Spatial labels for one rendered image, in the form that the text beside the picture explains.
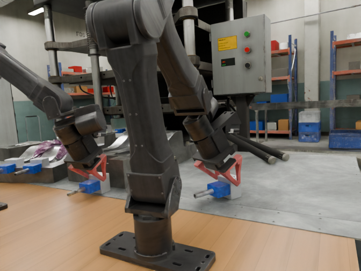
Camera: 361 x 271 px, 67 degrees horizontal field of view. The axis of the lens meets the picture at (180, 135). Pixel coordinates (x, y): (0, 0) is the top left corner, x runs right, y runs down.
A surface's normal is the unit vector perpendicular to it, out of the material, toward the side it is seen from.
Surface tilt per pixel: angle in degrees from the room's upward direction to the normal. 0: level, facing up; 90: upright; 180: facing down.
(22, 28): 90
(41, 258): 0
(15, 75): 88
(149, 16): 90
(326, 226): 0
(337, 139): 92
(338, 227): 0
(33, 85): 80
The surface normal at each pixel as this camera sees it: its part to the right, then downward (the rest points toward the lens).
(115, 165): -0.49, 0.14
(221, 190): 0.55, 0.07
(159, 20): 0.91, 0.00
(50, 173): -0.22, 0.14
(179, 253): -0.06, -0.99
